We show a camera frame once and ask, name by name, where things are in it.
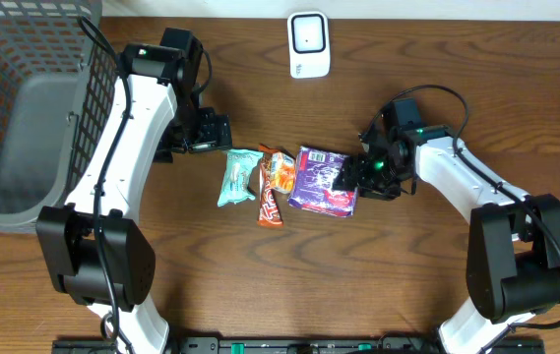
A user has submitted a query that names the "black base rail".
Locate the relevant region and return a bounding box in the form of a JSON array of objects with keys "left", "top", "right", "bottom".
[{"left": 50, "top": 336, "right": 546, "bottom": 354}]

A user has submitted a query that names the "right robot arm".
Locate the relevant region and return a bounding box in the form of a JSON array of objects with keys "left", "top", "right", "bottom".
[{"left": 333, "top": 98, "right": 560, "bottom": 353}]

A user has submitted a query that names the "teal snack wrapper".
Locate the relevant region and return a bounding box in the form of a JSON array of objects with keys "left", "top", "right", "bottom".
[{"left": 217, "top": 148, "right": 263, "bottom": 207}]

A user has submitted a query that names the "orange chocolate bar wrapper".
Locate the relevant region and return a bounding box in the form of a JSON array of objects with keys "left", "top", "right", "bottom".
[{"left": 257, "top": 145, "right": 283, "bottom": 228}]

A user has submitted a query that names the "grey plastic mesh basket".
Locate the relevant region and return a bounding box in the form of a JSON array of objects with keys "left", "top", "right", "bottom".
[{"left": 0, "top": 0, "right": 116, "bottom": 233}]

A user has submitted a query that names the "purple snack package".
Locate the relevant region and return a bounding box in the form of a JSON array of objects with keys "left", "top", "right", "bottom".
[{"left": 288, "top": 147, "right": 357, "bottom": 217}]

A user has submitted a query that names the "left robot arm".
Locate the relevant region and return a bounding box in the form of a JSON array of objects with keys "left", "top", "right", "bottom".
[{"left": 35, "top": 28, "right": 231, "bottom": 353}]

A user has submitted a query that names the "white barcode scanner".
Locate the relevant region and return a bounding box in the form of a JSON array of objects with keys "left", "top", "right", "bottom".
[{"left": 286, "top": 11, "right": 331, "bottom": 79}]

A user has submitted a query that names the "orange juice carton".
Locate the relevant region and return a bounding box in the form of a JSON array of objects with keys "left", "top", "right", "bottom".
[{"left": 269, "top": 151, "right": 296, "bottom": 194}]

